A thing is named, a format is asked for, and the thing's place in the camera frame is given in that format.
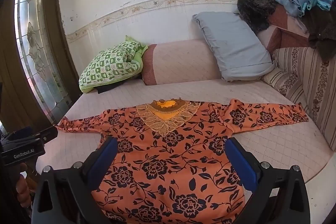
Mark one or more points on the dark cloth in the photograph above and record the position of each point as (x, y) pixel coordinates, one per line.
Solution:
(115, 88)

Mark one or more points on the brown fuzzy cloth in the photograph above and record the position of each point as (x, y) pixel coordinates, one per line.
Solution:
(323, 32)

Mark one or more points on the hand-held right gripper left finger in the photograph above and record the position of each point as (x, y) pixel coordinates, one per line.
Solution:
(109, 151)

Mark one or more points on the light blue pillow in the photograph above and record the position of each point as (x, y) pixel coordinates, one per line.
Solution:
(233, 48)

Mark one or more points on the striped floral pillow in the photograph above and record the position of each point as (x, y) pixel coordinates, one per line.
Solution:
(283, 83)

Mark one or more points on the striped floral backrest cushion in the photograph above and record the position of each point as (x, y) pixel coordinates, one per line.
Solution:
(317, 87)

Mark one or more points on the pink bolster cushion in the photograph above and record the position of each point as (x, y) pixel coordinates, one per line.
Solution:
(181, 61)

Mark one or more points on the dark furry garment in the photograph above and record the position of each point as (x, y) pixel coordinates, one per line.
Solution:
(254, 10)

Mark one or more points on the wooden door with stained glass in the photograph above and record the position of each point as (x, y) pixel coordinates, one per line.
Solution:
(34, 50)

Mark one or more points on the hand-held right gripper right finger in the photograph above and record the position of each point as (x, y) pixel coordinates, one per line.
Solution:
(240, 162)

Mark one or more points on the orange floral blouse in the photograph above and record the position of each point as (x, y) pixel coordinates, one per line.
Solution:
(168, 161)

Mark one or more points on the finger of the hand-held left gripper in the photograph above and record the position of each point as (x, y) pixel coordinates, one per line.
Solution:
(48, 133)

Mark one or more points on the green patterned blanket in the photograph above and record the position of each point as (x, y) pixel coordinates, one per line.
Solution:
(110, 64)

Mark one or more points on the light blue cloth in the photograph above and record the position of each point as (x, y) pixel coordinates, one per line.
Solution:
(292, 5)

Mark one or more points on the person's left hand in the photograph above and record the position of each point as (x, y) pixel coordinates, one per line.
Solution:
(22, 184)

